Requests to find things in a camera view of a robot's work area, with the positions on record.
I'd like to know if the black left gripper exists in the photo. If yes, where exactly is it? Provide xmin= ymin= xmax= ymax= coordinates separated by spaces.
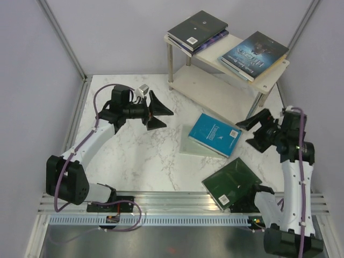
xmin=123 ymin=91 xmax=173 ymax=131

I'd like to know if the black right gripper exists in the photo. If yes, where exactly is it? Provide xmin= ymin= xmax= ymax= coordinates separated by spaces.
xmin=236 ymin=107 xmax=287 ymax=153

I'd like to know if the clear plastic file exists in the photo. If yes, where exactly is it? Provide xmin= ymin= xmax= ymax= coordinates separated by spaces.
xmin=179 ymin=125 xmax=223 ymax=159

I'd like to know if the bright blue book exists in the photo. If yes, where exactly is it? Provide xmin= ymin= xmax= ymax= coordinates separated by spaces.
xmin=188 ymin=113 xmax=242 ymax=157

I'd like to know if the purple galaxy cover book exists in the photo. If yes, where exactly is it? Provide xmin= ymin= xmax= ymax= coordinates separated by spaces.
xmin=167 ymin=30 xmax=229 ymax=57

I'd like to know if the dark blue Wuthering Heights book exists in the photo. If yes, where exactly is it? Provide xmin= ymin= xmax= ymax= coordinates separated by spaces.
xmin=221 ymin=31 xmax=289 ymax=80

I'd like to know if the yellow book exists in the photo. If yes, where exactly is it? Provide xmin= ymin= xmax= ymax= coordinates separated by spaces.
xmin=249 ymin=54 xmax=287 ymax=84

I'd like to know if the light blue cat book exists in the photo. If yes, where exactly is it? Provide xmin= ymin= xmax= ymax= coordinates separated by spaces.
xmin=217 ymin=56 xmax=253 ymax=82

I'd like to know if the black book Moon and Sixpence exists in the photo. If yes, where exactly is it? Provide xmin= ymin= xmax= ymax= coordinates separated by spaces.
xmin=167 ymin=10 xmax=228 ymax=51

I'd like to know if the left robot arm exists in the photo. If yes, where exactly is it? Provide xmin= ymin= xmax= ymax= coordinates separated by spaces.
xmin=46 ymin=84 xmax=174 ymax=212

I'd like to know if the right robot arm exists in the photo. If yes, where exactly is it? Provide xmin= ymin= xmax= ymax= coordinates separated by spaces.
xmin=236 ymin=106 xmax=324 ymax=257

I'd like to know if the white two-tier shelf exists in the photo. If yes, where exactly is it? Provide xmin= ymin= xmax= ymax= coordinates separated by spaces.
xmin=164 ymin=35 xmax=290 ymax=123

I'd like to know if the dark green book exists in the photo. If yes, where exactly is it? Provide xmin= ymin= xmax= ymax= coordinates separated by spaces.
xmin=202 ymin=157 xmax=262 ymax=211

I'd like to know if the left aluminium frame post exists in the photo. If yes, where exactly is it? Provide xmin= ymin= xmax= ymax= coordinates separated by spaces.
xmin=36 ymin=0 xmax=89 ymax=81

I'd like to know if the aluminium frame post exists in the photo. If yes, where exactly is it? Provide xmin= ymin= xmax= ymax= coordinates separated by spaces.
xmin=36 ymin=0 xmax=89 ymax=81
xmin=286 ymin=0 xmax=322 ymax=56

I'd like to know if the aluminium front rail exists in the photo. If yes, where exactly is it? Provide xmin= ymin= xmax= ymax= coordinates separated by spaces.
xmin=38 ymin=191 xmax=329 ymax=215

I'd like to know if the white perforated cable duct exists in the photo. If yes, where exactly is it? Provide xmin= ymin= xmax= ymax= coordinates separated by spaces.
xmin=49 ymin=214 xmax=263 ymax=226

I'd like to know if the right aluminium frame post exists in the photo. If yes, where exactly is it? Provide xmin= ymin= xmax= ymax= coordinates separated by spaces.
xmin=286 ymin=0 xmax=322 ymax=56

